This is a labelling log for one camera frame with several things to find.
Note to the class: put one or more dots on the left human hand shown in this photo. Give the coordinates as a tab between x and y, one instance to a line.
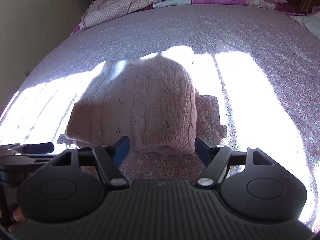
19	219

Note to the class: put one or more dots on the floral pink bed sheet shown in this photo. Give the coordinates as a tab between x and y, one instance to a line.
262	66

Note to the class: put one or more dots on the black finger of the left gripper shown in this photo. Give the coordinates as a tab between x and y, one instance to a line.
26	154

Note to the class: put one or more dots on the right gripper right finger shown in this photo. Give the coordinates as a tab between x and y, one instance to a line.
218	158

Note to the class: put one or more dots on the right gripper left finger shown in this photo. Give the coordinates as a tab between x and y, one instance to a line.
91	168

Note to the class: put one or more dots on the white pillow purple ruffle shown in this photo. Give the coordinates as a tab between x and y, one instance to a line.
309	21

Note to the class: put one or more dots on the pink knitted sweater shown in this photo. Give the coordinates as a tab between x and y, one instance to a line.
150	100

